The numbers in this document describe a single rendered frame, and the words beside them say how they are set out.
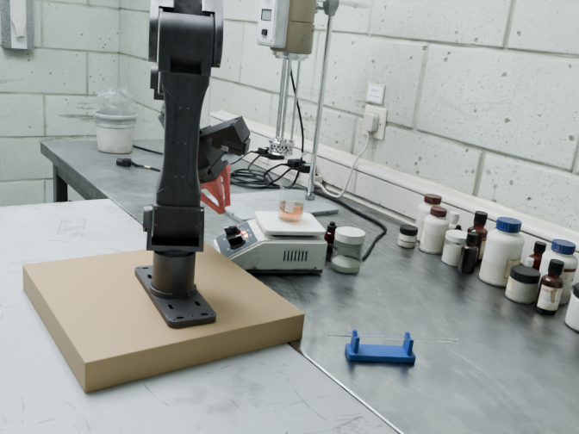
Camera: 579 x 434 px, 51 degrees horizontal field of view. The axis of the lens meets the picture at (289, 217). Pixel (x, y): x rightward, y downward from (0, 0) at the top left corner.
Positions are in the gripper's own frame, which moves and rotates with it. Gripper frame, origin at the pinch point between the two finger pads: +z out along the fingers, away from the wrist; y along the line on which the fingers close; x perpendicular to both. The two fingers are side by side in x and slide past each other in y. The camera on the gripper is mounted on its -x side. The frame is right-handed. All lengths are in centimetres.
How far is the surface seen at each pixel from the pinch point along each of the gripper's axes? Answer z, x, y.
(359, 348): 18.3, -24.3, -22.7
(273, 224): 8.3, -5.3, 4.5
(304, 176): 25, 13, 66
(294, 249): 12.9, -8.5, 1.6
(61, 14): -50, 148, 180
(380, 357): 19.8, -27.1, -23.7
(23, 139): -4, 185, 149
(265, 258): 12.0, -3.8, -1.4
